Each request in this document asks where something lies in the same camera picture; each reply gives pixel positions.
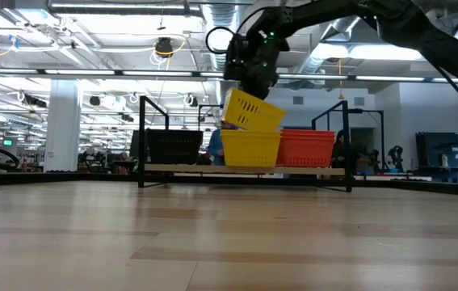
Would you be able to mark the black equipment cart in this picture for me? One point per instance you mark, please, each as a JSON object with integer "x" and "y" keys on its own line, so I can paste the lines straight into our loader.
{"x": 434, "y": 157}

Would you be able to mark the black aluminium rig frame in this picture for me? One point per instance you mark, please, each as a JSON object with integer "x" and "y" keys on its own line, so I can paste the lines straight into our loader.
{"x": 71, "y": 178}

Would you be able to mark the person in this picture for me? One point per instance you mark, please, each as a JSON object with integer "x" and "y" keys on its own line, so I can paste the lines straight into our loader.
{"x": 214, "y": 147}
{"x": 339, "y": 151}

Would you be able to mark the corrugated silver ventilation duct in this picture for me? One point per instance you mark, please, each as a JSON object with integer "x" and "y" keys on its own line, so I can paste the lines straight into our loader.
{"x": 218, "y": 16}

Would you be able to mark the dark background screen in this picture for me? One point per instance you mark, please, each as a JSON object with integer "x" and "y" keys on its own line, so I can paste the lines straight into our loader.
{"x": 137, "y": 143}

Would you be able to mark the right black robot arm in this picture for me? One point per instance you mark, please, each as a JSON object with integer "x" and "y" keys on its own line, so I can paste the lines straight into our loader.
{"x": 414, "y": 28}

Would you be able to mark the white pillar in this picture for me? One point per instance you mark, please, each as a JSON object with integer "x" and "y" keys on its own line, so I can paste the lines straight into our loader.
{"x": 62, "y": 129}

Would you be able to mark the wooden shelf with black frame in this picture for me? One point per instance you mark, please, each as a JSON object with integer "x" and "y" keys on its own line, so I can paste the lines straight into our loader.
{"x": 212, "y": 169}

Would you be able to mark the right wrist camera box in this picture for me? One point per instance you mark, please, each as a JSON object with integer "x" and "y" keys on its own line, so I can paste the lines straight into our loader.
{"x": 234, "y": 52}

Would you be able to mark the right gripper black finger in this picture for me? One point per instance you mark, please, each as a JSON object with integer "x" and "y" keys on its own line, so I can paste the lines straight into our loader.
{"x": 260, "y": 91}

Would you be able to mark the long ceiling light strip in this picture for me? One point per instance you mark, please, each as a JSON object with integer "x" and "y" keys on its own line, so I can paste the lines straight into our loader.
{"x": 79, "y": 72}

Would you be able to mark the smooth silver ventilation duct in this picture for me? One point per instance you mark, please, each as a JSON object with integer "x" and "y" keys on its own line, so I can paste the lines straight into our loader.
{"x": 313, "y": 62}

